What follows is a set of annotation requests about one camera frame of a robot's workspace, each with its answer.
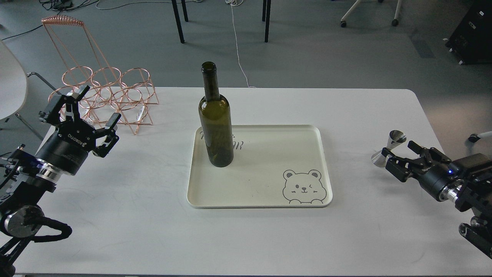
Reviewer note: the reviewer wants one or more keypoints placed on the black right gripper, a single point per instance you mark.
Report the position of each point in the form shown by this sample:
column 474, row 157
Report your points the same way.
column 431, row 170

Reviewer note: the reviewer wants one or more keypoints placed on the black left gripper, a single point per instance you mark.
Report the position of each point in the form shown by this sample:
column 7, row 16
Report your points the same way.
column 67, row 148

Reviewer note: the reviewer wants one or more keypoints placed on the steel double jigger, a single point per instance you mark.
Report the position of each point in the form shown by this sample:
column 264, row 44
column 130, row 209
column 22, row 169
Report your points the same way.
column 395, row 139

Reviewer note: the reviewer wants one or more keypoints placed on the dark green wine bottle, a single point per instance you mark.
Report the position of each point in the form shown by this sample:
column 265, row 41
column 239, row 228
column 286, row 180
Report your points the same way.
column 215, row 117

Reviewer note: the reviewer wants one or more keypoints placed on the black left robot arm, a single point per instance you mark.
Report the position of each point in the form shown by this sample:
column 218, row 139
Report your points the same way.
column 30, row 176

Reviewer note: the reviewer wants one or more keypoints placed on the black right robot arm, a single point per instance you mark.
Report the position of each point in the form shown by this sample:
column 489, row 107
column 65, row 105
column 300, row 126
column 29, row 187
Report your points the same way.
column 465, row 181

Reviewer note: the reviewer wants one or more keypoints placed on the white round chair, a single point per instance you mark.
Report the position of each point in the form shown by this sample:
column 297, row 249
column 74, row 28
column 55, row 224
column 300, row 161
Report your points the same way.
column 14, row 87

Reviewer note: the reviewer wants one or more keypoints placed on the black equipment case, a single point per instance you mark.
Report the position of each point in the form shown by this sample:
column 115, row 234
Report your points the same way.
column 471, row 41

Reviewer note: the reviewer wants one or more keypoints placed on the cream bear serving tray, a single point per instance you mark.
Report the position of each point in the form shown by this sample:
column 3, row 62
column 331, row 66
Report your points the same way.
column 273, row 166

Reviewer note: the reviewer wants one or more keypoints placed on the copper wire bottle rack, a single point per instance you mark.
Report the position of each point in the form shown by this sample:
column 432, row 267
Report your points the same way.
column 129, row 92

